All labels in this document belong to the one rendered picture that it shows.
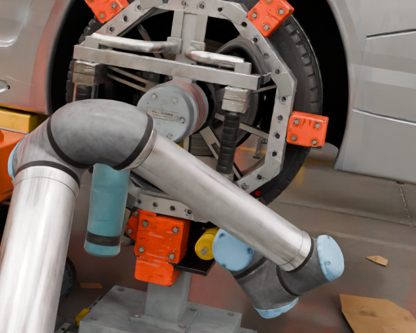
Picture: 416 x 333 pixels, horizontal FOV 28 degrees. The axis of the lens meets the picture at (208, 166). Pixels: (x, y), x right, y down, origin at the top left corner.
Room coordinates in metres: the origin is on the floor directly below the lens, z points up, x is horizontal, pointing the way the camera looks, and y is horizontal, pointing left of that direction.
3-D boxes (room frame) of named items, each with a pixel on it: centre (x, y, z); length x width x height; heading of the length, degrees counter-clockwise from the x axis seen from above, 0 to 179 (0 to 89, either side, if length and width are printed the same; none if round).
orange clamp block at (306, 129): (1.97, -0.22, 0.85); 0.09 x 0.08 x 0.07; 80
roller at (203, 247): (2.10, -0.05, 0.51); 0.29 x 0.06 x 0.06; 170
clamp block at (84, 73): (1.85, 0.29, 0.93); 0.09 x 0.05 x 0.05; 170
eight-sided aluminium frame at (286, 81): (2.02, 0.09, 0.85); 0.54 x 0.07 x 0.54; 80
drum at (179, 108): (1.95, 0.10, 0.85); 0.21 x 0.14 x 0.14; 170
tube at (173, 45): (1.92, 0.21, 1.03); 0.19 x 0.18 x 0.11; 170
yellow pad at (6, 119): (2.30, 0.56, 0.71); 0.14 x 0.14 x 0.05; 80
